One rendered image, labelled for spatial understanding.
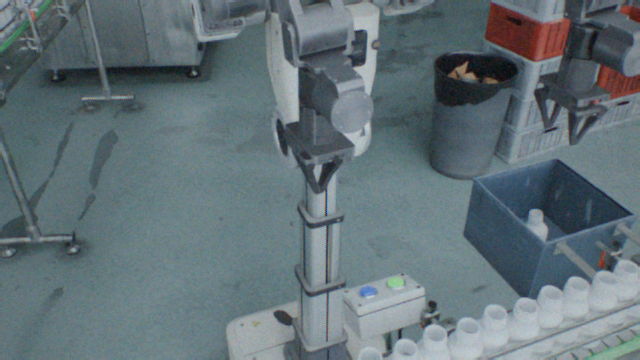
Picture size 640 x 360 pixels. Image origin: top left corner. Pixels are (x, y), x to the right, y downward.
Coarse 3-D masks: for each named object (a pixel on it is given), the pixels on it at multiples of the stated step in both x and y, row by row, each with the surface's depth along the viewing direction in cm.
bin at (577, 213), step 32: (544, 160) 173; (480, 192) 164; (512, 192) 176; (544, 192) 182; (576, 192) 170; (480, 224) 168; (512, 224) 153; (576, 224) 173; (608, 224) 149; (512, 256) 156; (544, 256) 146; (576, 256) 141; (512, 288) 159
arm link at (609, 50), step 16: (576, 0) 84; (576, 16) 85; (592, 16) 85; (608, 16) 84; (624, 16) 84; (608, 32) 83; (624, 32) 80; (608, 48) 83; (624, 48) 81; (608, 64) 84; (624, 64) 81
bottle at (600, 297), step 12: (600, 276) 105; (612, 276) 103; (600, 288) 102; (612, 288) 102; (588, 300) 104; (600, 300) 103; (612, 300) 103; (588, 312) 105; (600, 312) 104; (588, 324) 106; (600, 324) 105; (588, 336) 108
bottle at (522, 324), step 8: (520, 304) 99; (528, 304) 99; (536, 304) 97; (512, 312) 101; (520, 312) 97; (528, 312) 100; (536, 312) 96; (512, 320) 99; (520, 320) 97; (528, 320) 97; (536, 320) 100; (512, 328) 98; (520, 328) 98; (528, 328) 97; (536, 328) 98; (512, 336) 98; (520, 336) 98; (528, 336) 97; (536, 336) 98; (512, 344) 99; (512, 352) 100; (520, 352) 100; (528, 352) 100
